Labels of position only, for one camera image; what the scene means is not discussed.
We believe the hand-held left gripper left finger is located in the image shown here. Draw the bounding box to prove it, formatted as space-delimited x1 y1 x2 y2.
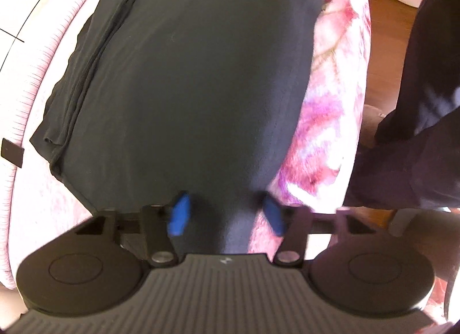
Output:
74 192 191 267

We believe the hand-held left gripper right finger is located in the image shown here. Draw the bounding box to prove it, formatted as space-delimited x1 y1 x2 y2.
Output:
262 193 378 267

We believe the black garment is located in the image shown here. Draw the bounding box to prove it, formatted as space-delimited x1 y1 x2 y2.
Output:
29 0 331 254

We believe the pink floral blanket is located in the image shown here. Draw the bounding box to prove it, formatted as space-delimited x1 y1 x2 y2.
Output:
0 0 372 289

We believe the person's black clothing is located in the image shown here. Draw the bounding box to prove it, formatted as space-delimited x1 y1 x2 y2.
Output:
344 0 460 210

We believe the black fabric tag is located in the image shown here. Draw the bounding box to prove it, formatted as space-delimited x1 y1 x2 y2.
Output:
1 138 25 168

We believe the white ribbed mattress edge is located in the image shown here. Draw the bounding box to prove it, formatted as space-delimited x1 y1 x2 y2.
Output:
0 0 121 176

